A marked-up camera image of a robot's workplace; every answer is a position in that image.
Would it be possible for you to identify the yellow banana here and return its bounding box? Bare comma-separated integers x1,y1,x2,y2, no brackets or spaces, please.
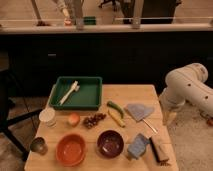
108,110,126,127

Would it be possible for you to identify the white dish brush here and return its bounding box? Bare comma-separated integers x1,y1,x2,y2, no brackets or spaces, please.
59,81,80,105

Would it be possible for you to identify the bunch of dark grapes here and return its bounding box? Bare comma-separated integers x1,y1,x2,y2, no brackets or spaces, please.
83,113,106,129

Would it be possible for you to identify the small metal cup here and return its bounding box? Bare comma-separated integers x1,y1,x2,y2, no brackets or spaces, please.
30,137,48,155

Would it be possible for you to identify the purple bowl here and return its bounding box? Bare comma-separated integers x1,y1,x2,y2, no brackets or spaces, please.
97,130,124,158

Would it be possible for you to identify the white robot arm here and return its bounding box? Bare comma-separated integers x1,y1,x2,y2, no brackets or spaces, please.
159,63,213,116

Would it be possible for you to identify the grey blue towel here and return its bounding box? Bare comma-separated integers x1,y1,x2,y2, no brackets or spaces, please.
125,104,154,122

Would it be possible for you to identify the blue sponge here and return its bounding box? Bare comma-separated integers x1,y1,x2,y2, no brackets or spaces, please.
127,133,150,159

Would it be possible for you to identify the peach fruit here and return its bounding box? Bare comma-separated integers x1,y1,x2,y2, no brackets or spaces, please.
68,113,80,127

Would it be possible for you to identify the green cucumber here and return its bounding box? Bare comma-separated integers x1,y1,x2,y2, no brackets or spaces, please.
107,101,124,118

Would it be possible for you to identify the green plastic tray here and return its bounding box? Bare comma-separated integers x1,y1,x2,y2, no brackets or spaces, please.
49,76,102,110

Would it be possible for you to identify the orange bowl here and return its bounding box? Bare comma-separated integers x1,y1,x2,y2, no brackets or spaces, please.
55,133,86,167

